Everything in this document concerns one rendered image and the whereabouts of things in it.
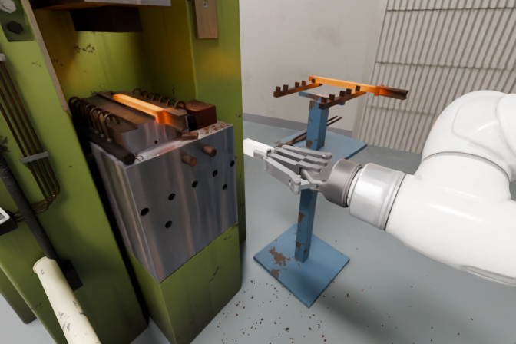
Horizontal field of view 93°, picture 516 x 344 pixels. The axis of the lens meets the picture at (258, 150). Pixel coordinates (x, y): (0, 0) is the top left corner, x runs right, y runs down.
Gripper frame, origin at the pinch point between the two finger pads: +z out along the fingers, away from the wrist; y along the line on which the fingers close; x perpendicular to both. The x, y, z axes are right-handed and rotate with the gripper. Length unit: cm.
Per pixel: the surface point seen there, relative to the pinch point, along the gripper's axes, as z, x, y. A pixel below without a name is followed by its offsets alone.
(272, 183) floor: 74, -100, 109
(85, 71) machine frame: 83, 7, -2
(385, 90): -7, 1, 66
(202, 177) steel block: 29.1, -22.3, 6.1
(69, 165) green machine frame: 49, -12, -23
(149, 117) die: 38.7, -0.7, -2.7
